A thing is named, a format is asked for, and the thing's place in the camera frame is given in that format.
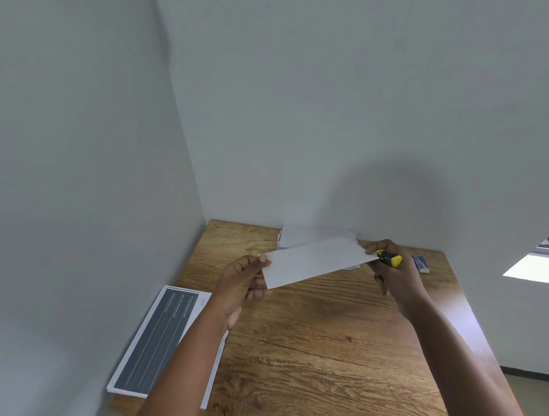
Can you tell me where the person's right hand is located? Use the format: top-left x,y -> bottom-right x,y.
364,239 -> 432,323

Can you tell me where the person's left hand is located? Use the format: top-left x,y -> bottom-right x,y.
207,254 -> 273,332

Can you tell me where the yellow and black marker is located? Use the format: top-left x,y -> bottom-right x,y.
376,249 -> 403,269

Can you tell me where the white paper envelope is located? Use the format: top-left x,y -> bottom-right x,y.
261,237 -> 381,289

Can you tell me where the person's right forearm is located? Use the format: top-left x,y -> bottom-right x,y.
405,296 -> 525,416

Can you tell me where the person's left forearm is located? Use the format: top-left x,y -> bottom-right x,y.
136,302 -> 230,416

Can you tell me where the stack of white envelopes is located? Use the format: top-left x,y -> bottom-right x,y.
277,226 -> 360,271

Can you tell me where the grey printed paper sheet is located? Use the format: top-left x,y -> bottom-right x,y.
106,285 -> 230,410

